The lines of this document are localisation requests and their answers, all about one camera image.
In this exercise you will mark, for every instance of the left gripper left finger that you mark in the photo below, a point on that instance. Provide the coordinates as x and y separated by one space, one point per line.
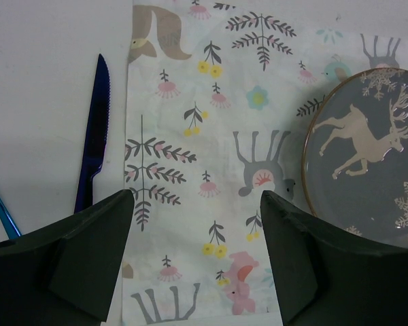
66 273

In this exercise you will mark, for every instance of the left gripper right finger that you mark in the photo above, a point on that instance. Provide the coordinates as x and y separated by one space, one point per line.
327 276

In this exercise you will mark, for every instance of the blue plastic fork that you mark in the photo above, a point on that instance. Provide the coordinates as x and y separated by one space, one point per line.
8 223

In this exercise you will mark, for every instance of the grey reindeer plate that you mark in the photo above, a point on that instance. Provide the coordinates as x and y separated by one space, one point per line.
355 157

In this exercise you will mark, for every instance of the dark blue plastic knife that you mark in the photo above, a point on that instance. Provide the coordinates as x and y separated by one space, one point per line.
95 137

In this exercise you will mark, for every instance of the patterned cloth placemat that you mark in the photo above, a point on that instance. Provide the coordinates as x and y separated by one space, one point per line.
219 98

